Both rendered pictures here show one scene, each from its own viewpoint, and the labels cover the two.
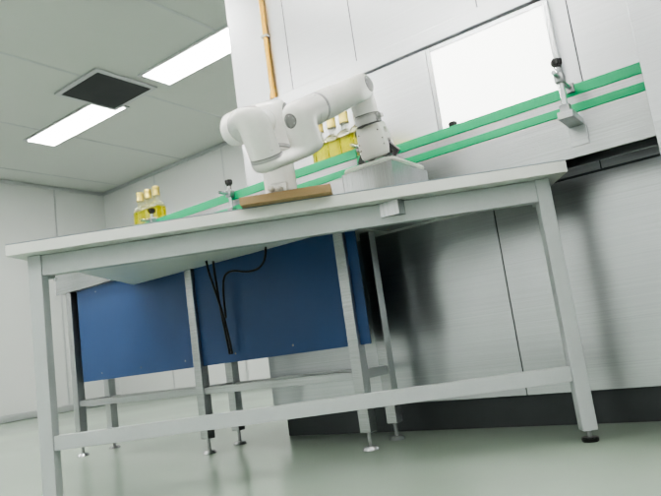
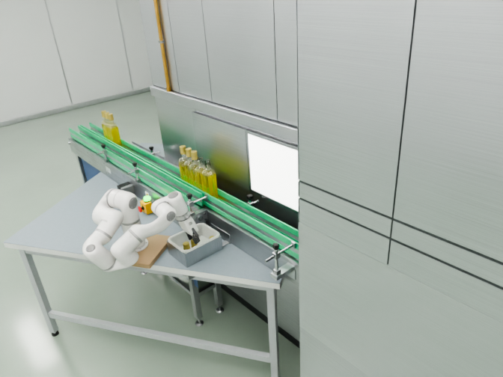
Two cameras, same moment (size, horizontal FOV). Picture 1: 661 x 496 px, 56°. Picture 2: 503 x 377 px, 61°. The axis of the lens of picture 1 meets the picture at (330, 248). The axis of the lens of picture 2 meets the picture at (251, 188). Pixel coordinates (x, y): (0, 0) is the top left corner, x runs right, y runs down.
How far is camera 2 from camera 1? 1.95 m
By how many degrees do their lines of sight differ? 39
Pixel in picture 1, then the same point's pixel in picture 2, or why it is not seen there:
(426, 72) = (245, 144)
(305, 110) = (120, 255)
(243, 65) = (152, 51)
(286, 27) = (174, 42)
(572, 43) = not seen: hidden behind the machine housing
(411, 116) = (236, 164)
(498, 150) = (257, 246)
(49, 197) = not seen: outside the picture
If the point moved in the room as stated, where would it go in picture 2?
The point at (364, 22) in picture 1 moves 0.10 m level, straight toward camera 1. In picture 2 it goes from (215, 76) to (207, 81)
